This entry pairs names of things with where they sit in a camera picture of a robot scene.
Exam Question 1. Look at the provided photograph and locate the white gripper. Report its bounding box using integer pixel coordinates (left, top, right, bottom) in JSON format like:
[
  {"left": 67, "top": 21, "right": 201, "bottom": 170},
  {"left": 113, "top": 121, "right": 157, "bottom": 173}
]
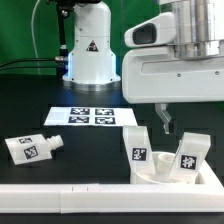
[{"left": 122, "top": 46, "right": 224, "bottom": 134}]

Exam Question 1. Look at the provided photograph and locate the white marker sheet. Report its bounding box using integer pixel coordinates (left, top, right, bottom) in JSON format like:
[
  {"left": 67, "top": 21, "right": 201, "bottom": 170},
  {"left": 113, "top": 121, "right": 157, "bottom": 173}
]
[{"left": 44, "top": 107, "right": 137, "bottom": 127}]

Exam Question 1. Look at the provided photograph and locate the white L-shaped fence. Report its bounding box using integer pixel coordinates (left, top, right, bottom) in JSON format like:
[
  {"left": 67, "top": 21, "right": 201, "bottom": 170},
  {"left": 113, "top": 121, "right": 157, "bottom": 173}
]
[{"left": 0, "top": 164, "right": 224, "bottom": 214}]

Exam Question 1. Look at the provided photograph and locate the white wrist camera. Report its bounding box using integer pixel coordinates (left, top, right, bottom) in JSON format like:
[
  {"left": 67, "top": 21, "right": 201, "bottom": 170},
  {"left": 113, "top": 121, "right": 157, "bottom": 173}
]
[{"left": 124, "top": 12, "right": 176, "bottom": 48}]

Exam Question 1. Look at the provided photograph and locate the black cable lower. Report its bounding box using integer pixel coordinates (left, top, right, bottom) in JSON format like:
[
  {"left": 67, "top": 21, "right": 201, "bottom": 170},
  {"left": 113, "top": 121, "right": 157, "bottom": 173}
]
[{"left": 0, "top": 64, "right": 69, "bottom": 73}]

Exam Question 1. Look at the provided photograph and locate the black cable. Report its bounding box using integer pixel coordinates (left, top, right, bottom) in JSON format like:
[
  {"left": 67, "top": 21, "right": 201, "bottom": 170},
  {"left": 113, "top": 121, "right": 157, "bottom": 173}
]
[
  {"left": 0, "top": 57, "right": 69, "bottom": 69},
  {"left": 0, "top": 64, "right": 69, "bottom": 73}
]

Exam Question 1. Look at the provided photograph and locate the black cable upper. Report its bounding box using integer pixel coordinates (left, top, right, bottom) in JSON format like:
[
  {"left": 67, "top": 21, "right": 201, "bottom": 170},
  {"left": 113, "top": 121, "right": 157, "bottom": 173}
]
[{"left": 0, "top": 57, "right": 69, "bottom": 69}]

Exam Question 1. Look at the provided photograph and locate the white thin cable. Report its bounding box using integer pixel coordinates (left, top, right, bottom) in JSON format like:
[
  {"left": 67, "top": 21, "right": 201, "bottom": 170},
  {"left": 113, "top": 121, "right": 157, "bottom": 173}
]
[{"left": 30, "top": 0, "right": 44, "bottom": 76}]

